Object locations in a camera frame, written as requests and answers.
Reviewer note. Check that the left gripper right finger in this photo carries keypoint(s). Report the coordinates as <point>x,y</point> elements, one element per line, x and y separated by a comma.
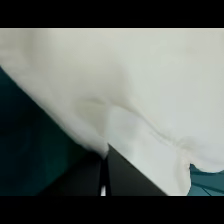
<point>128,176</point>

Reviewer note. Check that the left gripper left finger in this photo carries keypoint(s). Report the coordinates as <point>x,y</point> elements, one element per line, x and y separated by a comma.
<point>83,178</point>

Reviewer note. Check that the cream white garment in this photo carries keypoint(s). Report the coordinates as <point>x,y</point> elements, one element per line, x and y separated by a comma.
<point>143,80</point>

